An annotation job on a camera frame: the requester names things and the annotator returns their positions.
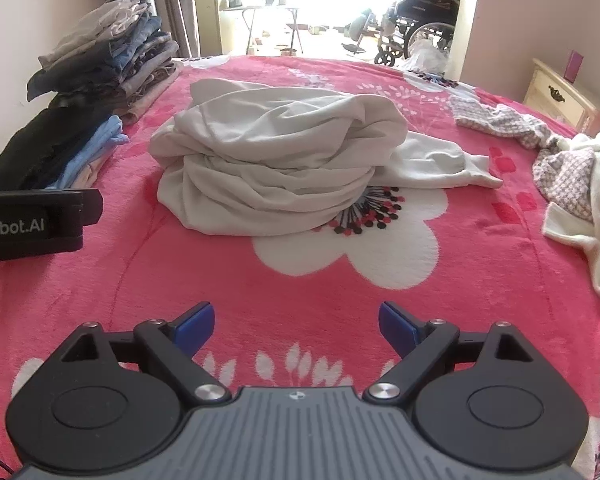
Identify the pink floral blanket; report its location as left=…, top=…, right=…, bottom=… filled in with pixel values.
left=0, top=54, right=600, bottom=480

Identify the folding table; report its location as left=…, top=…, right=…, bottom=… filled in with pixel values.
left=219, top=4, right=303, bottom=57

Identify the white plastic bag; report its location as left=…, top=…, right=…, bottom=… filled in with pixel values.
left=404, top=39, right=451, bottom=73

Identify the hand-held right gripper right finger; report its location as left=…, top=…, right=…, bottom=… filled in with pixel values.
left=362, top=301, right=539, bottom=408

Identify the small pink box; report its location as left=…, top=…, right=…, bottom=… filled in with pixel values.
left=564, top=50, right=584, bottom=84

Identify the black folded garment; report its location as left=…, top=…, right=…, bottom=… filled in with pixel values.
left=0, top=102, right=112, bottom=192

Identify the cream bedside cabinet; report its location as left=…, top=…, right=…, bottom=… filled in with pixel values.
left=522, top=57, right=600, bottom=136

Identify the beige folded garment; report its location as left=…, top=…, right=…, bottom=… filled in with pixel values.
left=70, top=152, right=112, bottom=188

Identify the pink white checked knit garment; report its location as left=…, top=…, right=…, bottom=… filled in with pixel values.
left=450, top=94, right=597, bottom=207

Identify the white long-sleeved top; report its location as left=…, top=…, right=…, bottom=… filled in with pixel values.
left=149, top=78, right=504, bottom=236

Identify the tall stack of folded clothes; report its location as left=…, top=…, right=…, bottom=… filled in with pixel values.
left=26, top=0, right=185, bottom=127

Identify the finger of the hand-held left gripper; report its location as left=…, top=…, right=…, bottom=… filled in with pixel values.
left=45, top=188, right=104, bottom=226

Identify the grey brown curtain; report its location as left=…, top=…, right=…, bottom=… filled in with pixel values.
left=128, top=0, right=202, bottom=59

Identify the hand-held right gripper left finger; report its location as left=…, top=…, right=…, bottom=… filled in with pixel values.
left=55, top=301, right=233, bottom=408

